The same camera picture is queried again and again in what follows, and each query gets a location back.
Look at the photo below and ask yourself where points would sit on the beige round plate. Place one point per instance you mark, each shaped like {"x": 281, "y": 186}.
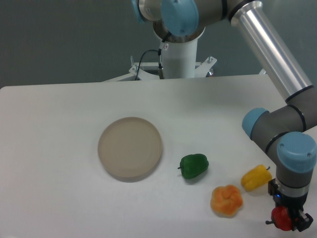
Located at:
{"x": 130, "y": 149}

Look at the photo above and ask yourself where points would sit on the yellow bell pepper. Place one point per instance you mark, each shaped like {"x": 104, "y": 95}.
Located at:
{"x": 255, "y": 178}

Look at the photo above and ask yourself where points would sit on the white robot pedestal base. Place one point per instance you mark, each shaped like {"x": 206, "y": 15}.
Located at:
{"x": 172, "y": 60}

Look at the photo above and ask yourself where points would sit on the red bell pepper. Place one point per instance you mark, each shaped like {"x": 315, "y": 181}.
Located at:
{"x": 281, "y": 219}

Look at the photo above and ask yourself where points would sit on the silver and grey robot arm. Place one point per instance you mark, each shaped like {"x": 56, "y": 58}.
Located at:
{"x": 280, "y": 134}

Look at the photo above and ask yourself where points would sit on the green bell pepper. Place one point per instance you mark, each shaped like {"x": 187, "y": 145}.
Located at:
{"x": 193, "y": 165}

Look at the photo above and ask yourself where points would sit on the orange knotted bread roll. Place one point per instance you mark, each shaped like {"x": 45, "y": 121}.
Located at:
{"x": 226, "y": 200}

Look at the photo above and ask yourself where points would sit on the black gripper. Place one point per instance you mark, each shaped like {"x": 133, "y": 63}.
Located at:
{"x": 293, "y": 199}

